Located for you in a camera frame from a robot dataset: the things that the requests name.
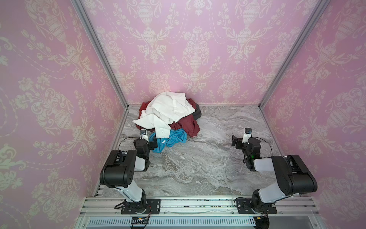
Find teal cloth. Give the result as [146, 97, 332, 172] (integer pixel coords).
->
[149, 128, 187, 153]

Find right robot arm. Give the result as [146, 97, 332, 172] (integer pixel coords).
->
[232, 135, 317, 214]

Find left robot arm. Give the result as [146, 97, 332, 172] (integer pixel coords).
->
[100, 137, 161, 215]

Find white shirt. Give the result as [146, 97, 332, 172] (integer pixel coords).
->
[133, 92, 195, 138]

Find maroon shirt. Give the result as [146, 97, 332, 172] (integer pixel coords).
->
[135, 98, 201, 138]

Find dark grey garment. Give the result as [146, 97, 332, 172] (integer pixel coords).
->
[192, 104, 202, 120]

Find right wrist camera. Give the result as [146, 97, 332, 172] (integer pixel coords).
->
[242, 128, 253, 143]

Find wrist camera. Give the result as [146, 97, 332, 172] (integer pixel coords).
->
[140, 129, 149, 142]
[242, 128, 253, 143]

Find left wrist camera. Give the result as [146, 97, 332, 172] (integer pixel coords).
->
[140, 129, 149, 142]

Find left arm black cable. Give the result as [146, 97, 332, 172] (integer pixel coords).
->
[118, 136, 141, 151]

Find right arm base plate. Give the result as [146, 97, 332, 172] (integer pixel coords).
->
[234, 197, 277, 215]

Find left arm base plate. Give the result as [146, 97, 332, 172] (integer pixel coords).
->
[121, 198, 161, 215]

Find aluminium front rail frame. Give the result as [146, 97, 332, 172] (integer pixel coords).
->
[75, 195, 327, 229]

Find left corner aluminium post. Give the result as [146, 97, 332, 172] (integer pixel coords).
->
[71, 0, 129, 109]

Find corner aluminium post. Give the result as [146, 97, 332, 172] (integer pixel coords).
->
[258, 0, 330, 111]
[71, 0, 129, 109]

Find right corner aluminium post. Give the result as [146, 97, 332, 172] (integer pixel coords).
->
[258, 0, 330, 111]

